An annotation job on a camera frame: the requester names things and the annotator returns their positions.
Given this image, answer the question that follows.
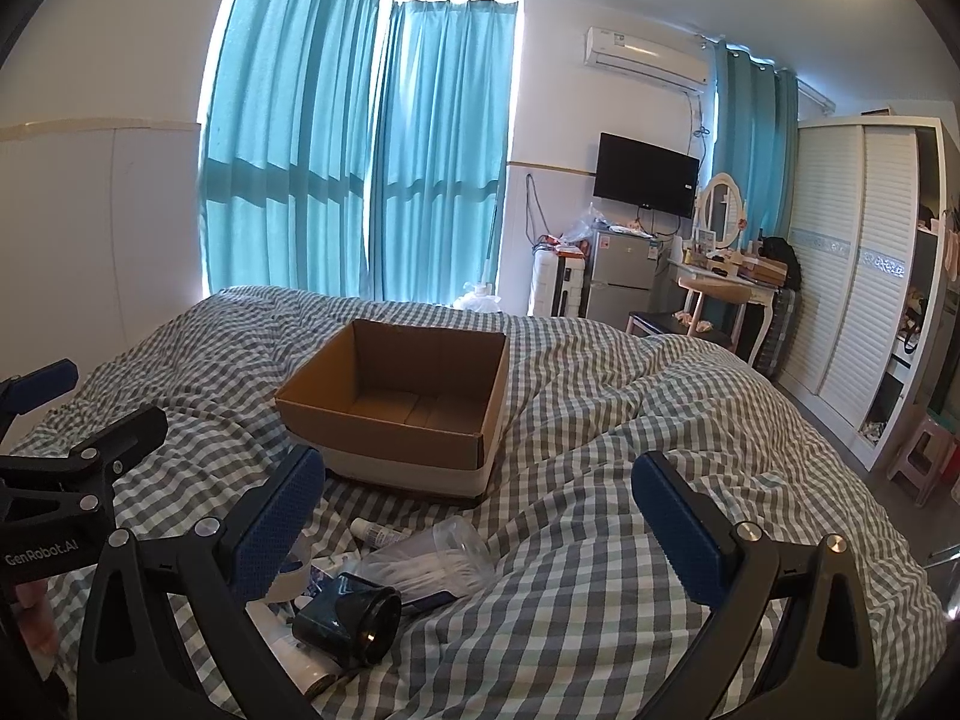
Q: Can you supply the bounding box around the white air conditioner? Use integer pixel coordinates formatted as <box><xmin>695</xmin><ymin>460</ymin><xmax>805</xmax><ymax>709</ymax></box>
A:
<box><xmin>583</xmin><ymin>26</ymin><xmax>713</xmax><ymax>89</ymax></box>

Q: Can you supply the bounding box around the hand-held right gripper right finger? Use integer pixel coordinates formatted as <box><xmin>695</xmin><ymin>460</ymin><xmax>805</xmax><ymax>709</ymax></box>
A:
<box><xmin>630</xmin><ymin>451</ymin><xmax>901</xmax><ymax>720</ymax></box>

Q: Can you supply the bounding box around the white oval vanity mirror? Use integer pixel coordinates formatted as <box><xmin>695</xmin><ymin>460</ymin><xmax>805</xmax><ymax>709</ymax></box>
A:
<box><xmin>694</xmin><ymin>172</ymin><xmax>749</xmax><ymax>252</ymax></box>

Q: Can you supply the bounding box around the white suitcase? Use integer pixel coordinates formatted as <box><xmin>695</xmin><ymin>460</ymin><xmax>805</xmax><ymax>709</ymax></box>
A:
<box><xmin>527</xmin><ymin>249</ymin><xmax>590</xmax><ymax>318</ymax></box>

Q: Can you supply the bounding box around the dark grey suitcase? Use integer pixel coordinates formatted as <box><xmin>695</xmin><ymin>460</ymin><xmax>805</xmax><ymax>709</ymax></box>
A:
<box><xmin>765</xmin><ymin>289</ymin><xmax>803</xmax><ymax>380</ymax></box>

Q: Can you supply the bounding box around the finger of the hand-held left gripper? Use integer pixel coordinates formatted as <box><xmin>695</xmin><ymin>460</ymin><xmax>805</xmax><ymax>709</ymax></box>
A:
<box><xmin>0</xmin><ymin>406</ymin><xmax>169</xmax><ymax>517</ymax></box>
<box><xmin>0</xmin><ymin>360</ymin><xmax>80</xmax><ymax>436</ymax></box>

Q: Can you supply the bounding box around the clear plastic bag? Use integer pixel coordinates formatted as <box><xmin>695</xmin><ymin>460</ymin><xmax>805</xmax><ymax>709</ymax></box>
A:
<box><xmin>562</xmin><ymin>202</ymin><xmax>601</xmax><ymax>248</ymax></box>

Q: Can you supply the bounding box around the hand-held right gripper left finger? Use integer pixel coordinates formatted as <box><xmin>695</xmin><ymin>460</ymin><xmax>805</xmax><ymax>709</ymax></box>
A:
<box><xmin>75</xmin><ymin>445</ymin><xmax>327</xmax><ymax>720</ymax></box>

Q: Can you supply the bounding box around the small white bottle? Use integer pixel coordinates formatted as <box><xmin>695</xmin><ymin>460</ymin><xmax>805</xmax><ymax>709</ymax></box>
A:
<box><xmin>351</xmin><ymin>517</ymin><xmax>410</xmax><ymax>550</ymax></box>

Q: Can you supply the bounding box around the person's left hand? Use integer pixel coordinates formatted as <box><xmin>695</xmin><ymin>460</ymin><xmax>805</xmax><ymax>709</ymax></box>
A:
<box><xmin>13</xmin><ymin>579</ymin><xmax>65</xmax><ymax>659</ymax></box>

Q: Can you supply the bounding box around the black wall television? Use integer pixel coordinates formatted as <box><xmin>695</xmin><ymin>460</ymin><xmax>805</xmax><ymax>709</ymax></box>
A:
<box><xmin>592</xmin><ymin>133</ymin><xmax>701</xmax><ymax>218</ymax></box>

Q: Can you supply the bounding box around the white cylindrical bottle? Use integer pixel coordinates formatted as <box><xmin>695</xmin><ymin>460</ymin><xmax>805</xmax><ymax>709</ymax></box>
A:
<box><xmin>247</xmin><ymin>600</ymin><xmax>338</xmax><ymax>695</ymax></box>

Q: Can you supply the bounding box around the white slatted wardrobe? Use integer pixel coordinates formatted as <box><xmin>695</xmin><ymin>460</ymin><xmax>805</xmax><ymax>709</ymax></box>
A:
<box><xmin>776</xmin><ymin>116</ymin><xmax>960</xmax><ymax>470</ymax></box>

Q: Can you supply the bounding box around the grey checkered blanket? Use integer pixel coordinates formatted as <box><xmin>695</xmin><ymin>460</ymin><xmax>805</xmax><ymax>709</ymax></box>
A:
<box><xmin>0</xmin><ymin>285</ymin><xmax>950</xmax><ymax>720</ymax></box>

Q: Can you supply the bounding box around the silver small fridge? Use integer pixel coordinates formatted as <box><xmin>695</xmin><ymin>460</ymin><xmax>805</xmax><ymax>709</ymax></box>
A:
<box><xmin>583</xmin><ymin>229</ymin><xmax>661</xmax><ymax>329</ymax></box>

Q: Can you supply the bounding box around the white dressing table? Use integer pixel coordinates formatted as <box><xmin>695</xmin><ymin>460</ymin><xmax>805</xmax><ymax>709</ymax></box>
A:
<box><xmin>664</xmin><ymin>259</ymin><xmax>796</xmax><ymax>376</ymax></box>

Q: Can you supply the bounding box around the wide teal curtain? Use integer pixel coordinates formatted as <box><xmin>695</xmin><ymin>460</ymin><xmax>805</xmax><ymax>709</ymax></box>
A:
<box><xmin>196</xmin><ymin>0</ymin><xmax>383</xmax><ymax>297</ymax></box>

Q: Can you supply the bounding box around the black cylindrical jar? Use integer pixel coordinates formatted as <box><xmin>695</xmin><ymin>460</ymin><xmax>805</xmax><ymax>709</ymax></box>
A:
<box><xmin>292</xmin><ymin>572</ymin><xmax>404</xmax><ymax>668</ymax></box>

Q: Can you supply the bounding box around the brown cardboard box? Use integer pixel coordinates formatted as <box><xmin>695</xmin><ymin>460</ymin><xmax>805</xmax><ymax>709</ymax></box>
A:
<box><xmin>274</xmin><ymin>319</ymin><xmax>511</xmax><ymax>507</ymax></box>

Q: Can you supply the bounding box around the narrow teal curtain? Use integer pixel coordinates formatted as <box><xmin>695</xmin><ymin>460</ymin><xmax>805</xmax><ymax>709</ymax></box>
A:
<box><xmin>709</xmin><ymin>37</ymin><xmax>802</xmax><ymax>241</ymax></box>

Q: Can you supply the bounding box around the clear cotton swab container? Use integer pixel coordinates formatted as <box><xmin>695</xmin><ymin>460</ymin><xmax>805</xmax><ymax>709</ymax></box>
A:
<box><xmin>352</xmin><ymin>517</ymin><xmax>496</xmax><ymax>608</ymax></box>

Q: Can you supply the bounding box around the white mop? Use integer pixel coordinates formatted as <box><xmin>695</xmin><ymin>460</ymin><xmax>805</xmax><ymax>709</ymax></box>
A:
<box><xmin>450</xmin><ymin>187</ymin><xmax>503</xmax><ymax>312</ymax></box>

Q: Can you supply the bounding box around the dark bench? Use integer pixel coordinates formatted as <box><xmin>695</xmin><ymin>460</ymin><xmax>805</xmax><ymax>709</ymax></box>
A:
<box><xmin>626</xmin><ymin>311</ymin><xmax>732</xmax><ymax>350</ymax></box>

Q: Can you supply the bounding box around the black backpack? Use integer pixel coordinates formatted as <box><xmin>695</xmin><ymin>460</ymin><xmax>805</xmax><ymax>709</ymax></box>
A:
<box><xmin>757</xmin><ymin>236</ymin><xmax>803</xmax><ymax>290</ymax></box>

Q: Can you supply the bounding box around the pink plastic stool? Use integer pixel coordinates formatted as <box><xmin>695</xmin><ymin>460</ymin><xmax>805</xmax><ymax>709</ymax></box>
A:
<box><xmin>887</xmin><ymin>412</ymin><xmax>957</xmax><ymax>507</ymax></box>

